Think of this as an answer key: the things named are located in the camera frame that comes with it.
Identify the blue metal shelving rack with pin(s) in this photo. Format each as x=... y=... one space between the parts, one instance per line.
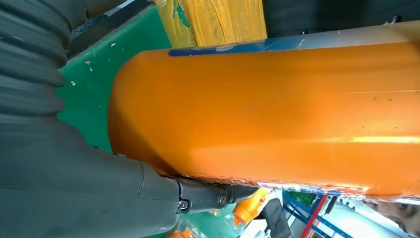
x=288 y=205

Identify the yellow taped cardboard sheet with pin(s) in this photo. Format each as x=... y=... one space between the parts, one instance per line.
x=223 y=19

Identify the black tablet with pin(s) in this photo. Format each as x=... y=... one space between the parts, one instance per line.
x=275 y=218

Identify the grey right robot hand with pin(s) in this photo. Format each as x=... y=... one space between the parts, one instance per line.
x=82 y=197

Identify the red metal pole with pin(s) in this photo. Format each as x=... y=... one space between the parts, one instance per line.
x=315 y=216

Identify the person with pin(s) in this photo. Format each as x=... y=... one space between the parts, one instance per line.
x=403 y=213

